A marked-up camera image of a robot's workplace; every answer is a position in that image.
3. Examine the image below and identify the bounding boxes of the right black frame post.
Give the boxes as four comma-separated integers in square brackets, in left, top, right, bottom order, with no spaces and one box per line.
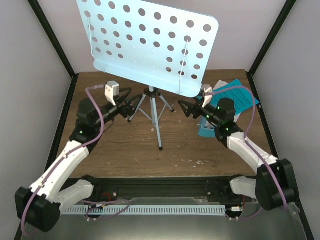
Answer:
[248,0,297,75]

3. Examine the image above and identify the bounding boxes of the white sheet music page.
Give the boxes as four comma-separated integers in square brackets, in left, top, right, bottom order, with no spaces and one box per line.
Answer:
[211,79,241,123]

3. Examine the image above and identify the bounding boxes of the black frame post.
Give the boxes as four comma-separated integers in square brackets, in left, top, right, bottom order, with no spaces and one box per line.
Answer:
[27,0,76,78]
[248,0,297,75]

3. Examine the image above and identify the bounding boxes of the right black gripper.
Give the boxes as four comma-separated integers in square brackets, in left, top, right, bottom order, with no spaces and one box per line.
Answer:
[178,92,222,127]

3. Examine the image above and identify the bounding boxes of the blue sheet music page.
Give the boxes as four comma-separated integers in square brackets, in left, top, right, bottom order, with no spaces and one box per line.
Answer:
[223,79,260,113]

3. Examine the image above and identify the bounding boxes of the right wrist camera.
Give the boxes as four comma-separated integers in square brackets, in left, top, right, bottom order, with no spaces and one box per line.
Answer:
[201,84,213,108]

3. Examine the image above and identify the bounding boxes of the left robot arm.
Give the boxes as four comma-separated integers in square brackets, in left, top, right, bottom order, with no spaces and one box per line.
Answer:
[14,84,143,236]

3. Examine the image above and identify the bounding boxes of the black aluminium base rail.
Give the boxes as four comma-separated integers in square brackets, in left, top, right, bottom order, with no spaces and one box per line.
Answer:
[80,175,250,205]

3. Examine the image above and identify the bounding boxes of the left black frame post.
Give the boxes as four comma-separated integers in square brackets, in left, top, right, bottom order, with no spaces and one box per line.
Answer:
[27,0,76,78]

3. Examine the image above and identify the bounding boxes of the light blue slotted cable duct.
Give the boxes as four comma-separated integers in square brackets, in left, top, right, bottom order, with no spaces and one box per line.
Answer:
[64,205,226,216]

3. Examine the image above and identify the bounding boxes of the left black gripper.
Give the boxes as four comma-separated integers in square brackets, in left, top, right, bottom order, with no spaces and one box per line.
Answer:
[94,87,143,130]

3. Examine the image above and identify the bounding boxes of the blue metronome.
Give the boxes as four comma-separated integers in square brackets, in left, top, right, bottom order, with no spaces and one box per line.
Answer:
[198,117,216,138]

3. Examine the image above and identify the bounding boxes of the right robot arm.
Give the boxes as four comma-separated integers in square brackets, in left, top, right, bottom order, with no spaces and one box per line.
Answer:
[178,98,299,211]

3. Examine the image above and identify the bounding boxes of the light blue music stand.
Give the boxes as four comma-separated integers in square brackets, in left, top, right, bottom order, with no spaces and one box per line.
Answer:
[74,0,220,151]

